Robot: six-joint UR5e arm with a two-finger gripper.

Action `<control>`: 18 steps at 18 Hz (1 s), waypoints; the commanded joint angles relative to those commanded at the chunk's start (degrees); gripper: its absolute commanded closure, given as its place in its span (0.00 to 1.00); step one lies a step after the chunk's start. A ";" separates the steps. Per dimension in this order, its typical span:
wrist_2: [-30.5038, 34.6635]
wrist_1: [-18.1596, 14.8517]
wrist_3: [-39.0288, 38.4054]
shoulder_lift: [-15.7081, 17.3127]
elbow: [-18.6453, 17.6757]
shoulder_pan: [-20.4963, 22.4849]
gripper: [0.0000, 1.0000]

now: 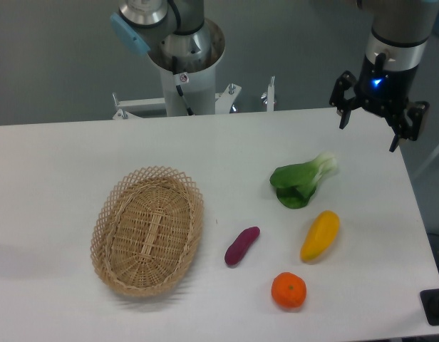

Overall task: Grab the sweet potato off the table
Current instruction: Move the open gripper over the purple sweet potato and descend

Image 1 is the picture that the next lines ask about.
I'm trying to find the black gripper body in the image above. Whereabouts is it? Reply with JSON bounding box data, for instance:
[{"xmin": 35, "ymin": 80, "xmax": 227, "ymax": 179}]
[{"xmin": 354, "ymin": 57, "xmax": 418, "ymax": 118}]

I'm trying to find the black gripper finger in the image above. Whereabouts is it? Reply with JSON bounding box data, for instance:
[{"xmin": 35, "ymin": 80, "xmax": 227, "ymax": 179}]
[
  {"xmin": 385, "ymin": 101, "xmax": 430, "ymax": 152},
  {"xmin": 329, "ymin": 71, "xmax": 361, "ymax": 130}
]

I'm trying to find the purple sweet potato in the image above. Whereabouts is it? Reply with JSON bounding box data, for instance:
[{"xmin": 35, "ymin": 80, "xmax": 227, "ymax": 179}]
[{"xmin": 224, "ymin": 227, "xmax": 260, "ymax": 266}]

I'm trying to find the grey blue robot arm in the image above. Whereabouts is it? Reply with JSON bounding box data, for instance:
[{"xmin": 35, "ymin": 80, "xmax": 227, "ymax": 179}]
[{"xmin": 110, "ymin": 1, "xmax": 439, "ymax": 149}]

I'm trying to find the green bok choy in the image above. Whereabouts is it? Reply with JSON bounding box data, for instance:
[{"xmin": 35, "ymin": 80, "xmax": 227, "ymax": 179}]
[{"xmin": 269, "ymin": 152, "xmax": 338, "ymax": 209}]

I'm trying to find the yellow mango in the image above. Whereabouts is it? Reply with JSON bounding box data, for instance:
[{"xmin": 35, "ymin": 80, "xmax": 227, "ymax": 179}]
[{"xmin": 299, "ymin": 210, "xmax": 341, "ymax": 262}]

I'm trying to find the black device at table edge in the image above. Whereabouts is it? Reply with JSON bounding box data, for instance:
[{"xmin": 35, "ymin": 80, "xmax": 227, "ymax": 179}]
[{"xmin": 420, "ymin": 289, "xmax": 439, "ymax": 326}]

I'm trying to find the orange tangerine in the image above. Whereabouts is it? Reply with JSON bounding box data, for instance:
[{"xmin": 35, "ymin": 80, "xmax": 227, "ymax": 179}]
[{"xmin": 271, "ymin": 272, "xmax": 307, "ymax": 309}]

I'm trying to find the woven wicker basket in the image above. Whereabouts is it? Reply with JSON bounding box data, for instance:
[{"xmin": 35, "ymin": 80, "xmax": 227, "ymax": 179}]
[{"xmin": 91, "ymin": 166, "xmax": 204, "ymax": 298}]

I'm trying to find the white frame right edge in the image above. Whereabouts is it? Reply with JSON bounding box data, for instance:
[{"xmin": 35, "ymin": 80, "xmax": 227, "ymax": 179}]
[{"xmin": 413, "ymin": 143, "xmax": 439, "ymax": 180}]

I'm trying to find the white metal base frame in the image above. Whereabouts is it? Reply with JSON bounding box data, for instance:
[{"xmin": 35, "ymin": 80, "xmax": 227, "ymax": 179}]
[{"xmin": 112, "ymin": 76, "xmax": 277, "ymax": 120}]

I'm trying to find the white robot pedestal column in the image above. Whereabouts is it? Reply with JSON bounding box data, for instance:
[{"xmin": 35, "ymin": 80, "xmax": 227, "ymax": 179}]
[{"xmin": 149, "ymin": 19, "xmax": 225, "ymax": 117}]

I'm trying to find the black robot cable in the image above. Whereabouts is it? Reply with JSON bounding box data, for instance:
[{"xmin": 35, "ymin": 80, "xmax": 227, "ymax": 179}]
[{"xmin": 170, "ymin": 56, "xmax": 195, "ymax": 117}]

